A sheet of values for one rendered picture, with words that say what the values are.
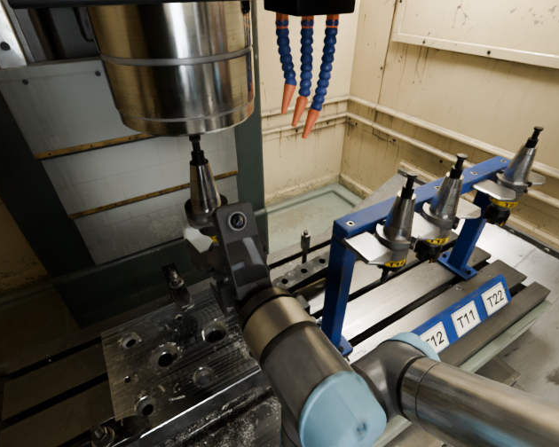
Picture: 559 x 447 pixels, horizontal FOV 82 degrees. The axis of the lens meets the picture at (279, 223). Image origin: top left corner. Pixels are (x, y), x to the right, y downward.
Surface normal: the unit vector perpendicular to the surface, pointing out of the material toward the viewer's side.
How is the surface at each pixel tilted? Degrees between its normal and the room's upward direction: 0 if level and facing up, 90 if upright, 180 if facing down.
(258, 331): 44
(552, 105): 90
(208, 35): 90
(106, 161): 90
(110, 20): 90
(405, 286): 0
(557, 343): 24
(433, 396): 56
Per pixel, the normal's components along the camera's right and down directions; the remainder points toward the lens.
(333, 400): -0.16, -0.69
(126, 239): 0.51, 0.51
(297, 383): -0.52, -0.45
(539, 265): -0.36, -0.60
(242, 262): 0.39, 0.02
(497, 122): -0.86, 0.31
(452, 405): -0.84, -0.44
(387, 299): 0.00, -0.79
